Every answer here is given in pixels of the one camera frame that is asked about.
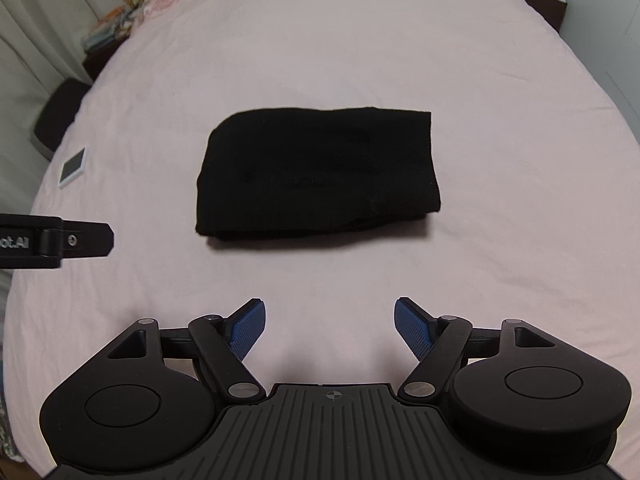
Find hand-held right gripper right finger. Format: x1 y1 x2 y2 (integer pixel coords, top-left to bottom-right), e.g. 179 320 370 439
394 297 566 403

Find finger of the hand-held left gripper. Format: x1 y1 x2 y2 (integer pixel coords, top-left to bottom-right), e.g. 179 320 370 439
59 221 115 259

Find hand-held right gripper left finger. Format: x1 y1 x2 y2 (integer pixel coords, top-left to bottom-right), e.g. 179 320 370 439
95 298 268 403

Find black pants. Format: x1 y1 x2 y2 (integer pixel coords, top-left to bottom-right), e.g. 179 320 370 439
194 106 443 242

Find small white flat device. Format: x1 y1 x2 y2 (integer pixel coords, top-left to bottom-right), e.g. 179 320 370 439
57 147 90 190

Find black chair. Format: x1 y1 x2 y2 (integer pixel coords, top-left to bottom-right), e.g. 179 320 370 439
32 79 91 161

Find white curtain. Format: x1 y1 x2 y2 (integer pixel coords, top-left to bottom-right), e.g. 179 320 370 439
0 0 156 221

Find bed with pink sheet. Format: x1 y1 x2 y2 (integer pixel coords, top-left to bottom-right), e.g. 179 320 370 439
0 0 640 480

